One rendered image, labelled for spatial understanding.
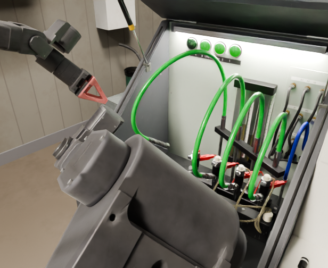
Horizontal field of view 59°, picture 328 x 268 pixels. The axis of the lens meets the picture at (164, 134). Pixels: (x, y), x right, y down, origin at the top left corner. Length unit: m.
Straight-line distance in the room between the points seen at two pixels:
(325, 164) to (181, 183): 0.73
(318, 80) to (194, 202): 0.93
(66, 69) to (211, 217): 0.69
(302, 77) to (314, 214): 0.43
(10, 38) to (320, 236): 0.92
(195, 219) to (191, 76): 1.09
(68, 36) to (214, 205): 0.70
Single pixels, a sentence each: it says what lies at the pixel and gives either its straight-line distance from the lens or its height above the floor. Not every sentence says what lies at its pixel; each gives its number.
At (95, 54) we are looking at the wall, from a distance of 3.25.
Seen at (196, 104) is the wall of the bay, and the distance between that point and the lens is 1.26.
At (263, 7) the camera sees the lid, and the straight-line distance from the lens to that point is 0.93.
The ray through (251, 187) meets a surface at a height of 1.18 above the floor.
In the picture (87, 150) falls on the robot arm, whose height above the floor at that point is 1.56.
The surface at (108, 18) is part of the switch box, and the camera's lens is 3.04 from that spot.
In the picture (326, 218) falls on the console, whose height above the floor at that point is 1.06.
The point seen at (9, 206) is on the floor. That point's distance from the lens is 2.65.
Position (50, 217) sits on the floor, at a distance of 2.43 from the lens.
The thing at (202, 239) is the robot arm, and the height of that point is 1.53.
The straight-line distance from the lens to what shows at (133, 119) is 0.88.
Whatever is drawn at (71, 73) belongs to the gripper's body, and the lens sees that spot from 0.81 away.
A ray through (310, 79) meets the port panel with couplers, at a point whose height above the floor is 1.33.
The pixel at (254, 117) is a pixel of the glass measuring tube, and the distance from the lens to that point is 1.13.
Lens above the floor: 1.66
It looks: 31 degrees down
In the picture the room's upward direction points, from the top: straight up
